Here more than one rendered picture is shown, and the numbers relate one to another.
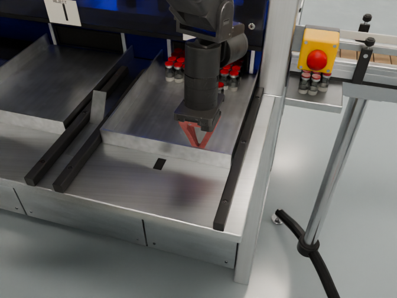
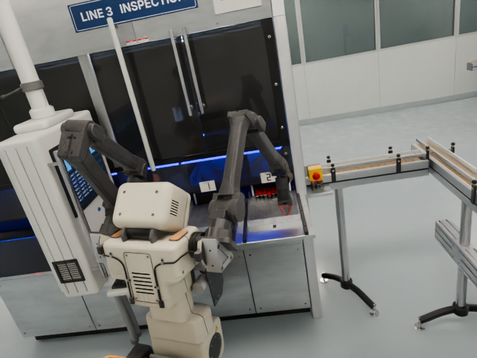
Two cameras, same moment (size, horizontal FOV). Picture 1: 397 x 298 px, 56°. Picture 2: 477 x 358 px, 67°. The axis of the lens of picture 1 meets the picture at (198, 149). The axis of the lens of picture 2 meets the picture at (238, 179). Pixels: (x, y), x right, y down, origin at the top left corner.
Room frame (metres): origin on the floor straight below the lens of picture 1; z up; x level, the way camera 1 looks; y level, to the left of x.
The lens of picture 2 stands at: (-0.99, 0.44, 1.78)
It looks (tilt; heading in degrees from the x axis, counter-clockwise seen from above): 22 degrees down; 351
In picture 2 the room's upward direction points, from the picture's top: 11 degrees counter-clockwise
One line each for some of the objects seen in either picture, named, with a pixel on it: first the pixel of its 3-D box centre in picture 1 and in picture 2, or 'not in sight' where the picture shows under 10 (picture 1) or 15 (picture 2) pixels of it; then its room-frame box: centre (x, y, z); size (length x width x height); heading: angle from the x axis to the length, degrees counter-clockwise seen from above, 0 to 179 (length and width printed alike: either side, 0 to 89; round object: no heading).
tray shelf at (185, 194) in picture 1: (107, 114); (241, 219); (0.67, 0.20, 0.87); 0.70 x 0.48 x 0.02; 74
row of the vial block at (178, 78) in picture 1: (201, 75); (272, 196); (0.77, -0.01, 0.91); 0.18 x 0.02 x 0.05; 74
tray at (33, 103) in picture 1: (54, 76); (210, 213); (0.78, 0.35, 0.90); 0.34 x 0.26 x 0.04; 164
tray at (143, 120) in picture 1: (189, 99); (272, 204); (0.69, 0.02, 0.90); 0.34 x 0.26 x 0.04; 164
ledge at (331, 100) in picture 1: (314, 89); (319, 189); (0.76, -0.28, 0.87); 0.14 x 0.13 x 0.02; 164
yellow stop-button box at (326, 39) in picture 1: (318, 49); (314, 172); (0.73, -0.25, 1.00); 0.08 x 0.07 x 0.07; 164
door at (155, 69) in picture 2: not in sight; (150, 105); (0.93, 0.50, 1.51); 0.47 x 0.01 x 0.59; 74
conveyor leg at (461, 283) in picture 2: not in sight; (463, 258); (0.36, -0.88, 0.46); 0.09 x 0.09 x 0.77; 74
